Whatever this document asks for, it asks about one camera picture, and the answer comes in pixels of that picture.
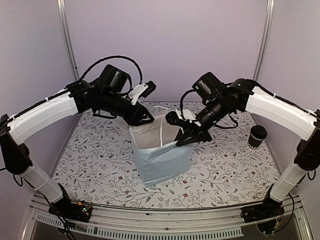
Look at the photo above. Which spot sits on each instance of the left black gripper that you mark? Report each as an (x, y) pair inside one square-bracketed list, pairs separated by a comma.
[(134, 118)]

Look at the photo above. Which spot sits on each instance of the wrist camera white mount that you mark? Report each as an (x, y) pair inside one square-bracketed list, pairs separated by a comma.
[(141, 90), (184, 118)]

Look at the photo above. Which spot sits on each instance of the white cup holding straws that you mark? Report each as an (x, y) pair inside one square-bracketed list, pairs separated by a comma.
[(125, 129)]

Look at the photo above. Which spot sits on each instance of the right aluminium frame post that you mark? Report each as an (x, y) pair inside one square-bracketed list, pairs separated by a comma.
[(264, 39)]

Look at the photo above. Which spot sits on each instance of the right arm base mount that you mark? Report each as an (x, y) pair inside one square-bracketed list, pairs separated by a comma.
[(269, 208)]

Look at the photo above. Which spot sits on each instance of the left aluminium frame post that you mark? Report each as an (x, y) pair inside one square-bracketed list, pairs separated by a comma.
[(61, 7)]

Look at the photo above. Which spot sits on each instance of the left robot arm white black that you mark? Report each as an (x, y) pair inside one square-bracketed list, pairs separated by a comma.
[(111, 95)]

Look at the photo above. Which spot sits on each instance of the aluminium frame post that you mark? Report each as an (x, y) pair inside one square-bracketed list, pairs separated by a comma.
[(264, 39), (61, 7)]

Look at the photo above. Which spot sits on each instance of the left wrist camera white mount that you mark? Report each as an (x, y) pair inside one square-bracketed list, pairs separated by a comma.
[(141, 90)]

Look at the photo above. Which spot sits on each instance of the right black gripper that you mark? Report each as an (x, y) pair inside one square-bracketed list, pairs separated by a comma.
[(193, 130)]

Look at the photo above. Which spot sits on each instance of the floral patterned table mat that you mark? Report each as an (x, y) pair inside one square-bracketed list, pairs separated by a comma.
[(98, 166)]

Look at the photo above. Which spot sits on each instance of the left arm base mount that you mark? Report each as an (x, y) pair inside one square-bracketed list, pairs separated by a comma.
[(64, 208)]

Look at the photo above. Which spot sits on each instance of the black plastic cup lid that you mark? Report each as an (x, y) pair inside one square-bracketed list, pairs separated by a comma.
[(258, 132)]

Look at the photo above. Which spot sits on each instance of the black paper coffee cup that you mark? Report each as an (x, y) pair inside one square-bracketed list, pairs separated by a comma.
[(254, 143)]

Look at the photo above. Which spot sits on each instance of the light blue paper bag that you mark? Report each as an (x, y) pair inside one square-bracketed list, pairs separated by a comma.
[(157, 158)]

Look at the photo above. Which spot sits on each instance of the aluminium front rail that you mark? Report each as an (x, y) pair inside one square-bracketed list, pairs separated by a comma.
[(123, 223)]

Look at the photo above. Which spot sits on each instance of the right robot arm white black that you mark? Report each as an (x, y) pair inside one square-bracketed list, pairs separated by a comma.
[(246, 95)]

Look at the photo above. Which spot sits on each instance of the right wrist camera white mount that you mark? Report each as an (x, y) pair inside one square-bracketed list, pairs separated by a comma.
[(184, 118)]

